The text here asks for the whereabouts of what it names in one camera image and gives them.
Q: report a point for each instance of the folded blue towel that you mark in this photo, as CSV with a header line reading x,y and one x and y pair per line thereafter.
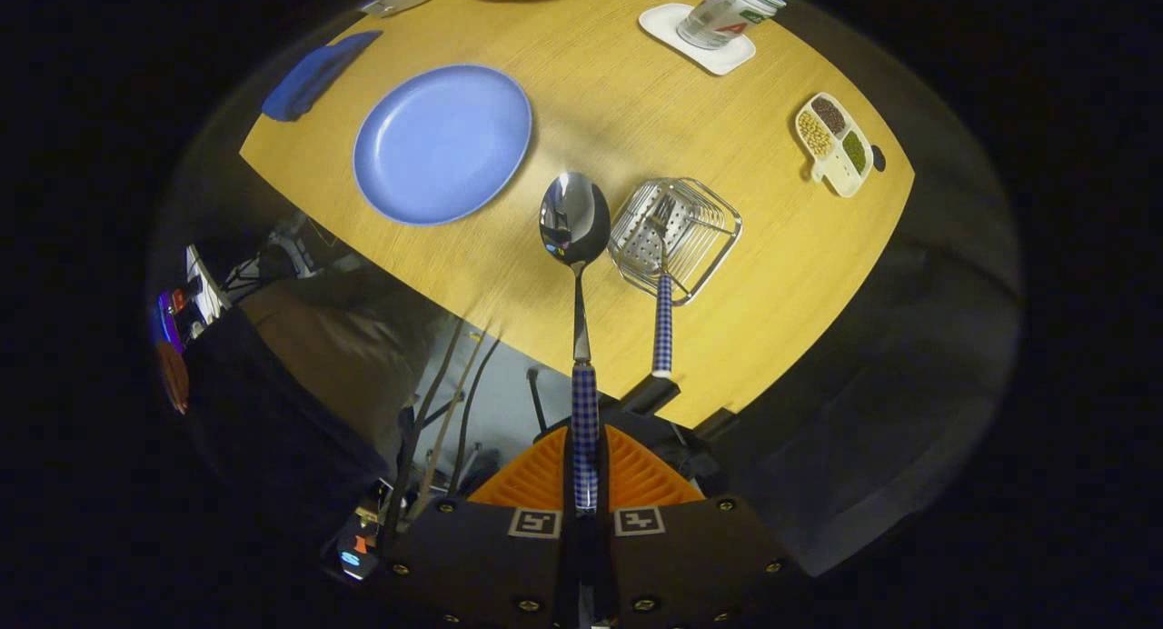
x,y
313,79

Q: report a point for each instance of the white square coaster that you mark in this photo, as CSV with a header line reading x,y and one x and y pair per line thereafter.
x,y
663,24

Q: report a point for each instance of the white power strip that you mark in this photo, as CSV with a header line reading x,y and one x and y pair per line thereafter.
x,y
207,288

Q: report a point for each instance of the white divided dish of beans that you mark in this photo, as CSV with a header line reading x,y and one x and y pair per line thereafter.
x,y
836,170

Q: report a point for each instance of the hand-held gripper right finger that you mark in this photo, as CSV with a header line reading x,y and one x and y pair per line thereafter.
x,y
690,556

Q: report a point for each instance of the white bottle with green label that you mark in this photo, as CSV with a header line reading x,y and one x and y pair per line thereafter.
x,y
722,20

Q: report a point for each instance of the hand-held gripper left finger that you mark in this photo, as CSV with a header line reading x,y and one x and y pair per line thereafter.
x,y
482,556

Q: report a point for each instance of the blue round plate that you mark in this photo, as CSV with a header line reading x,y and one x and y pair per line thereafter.
x,y
441,143

